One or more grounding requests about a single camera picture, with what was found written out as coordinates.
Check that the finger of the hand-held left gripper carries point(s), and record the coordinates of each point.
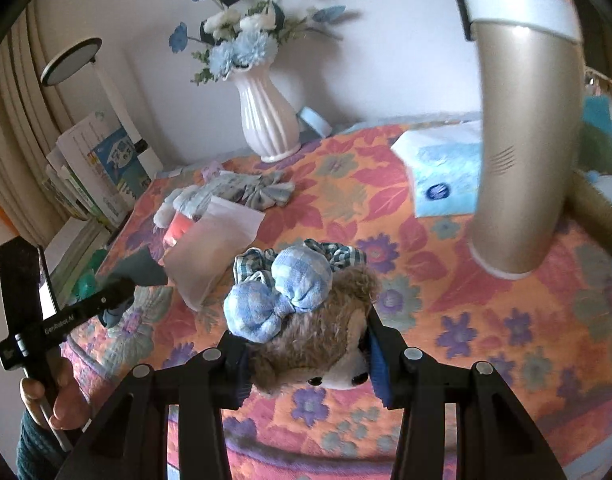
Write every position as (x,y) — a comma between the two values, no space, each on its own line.
(136,267)
(113,312)

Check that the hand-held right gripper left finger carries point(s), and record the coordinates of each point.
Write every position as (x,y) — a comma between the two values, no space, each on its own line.
(236,365)

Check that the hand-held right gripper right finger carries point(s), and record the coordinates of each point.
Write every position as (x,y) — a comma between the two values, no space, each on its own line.
(378,360)

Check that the brown plush bear blue bow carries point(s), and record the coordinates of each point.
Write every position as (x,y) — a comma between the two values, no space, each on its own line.
(306,340)

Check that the translucent zip bag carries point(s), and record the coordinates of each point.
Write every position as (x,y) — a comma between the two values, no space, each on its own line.
(211,255)

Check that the grey striped scrunchie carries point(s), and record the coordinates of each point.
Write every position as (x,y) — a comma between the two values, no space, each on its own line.
(266,192)

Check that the person's left hand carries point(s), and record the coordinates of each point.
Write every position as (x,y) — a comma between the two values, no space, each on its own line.
(68,395)

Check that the green plastic item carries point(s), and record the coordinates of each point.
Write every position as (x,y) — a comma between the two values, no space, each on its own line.
(86,285)

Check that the stack of books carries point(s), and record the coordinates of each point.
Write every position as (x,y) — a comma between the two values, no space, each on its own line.
(101,170)

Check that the floral quilted tablecloth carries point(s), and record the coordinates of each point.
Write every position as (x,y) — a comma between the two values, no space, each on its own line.
(436,260)

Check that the small purple item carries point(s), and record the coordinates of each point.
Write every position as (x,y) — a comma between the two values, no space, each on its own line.
(211,169)

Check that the beige curtain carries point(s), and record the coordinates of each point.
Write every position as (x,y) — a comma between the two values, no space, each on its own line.
(11,135)

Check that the blue white tissue box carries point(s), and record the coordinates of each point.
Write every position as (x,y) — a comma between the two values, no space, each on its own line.
(446,170)

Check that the white ribbed vase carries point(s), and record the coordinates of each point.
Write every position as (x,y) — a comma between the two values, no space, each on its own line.
(268,115)

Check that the round desk lamp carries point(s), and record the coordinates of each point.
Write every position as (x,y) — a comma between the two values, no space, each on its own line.
(68,62)

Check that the light blue tape roll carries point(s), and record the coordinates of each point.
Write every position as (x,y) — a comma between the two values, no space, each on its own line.
(313,120)

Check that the blue white artificial flowers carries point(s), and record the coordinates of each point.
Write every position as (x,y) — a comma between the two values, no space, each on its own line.
(241,35)

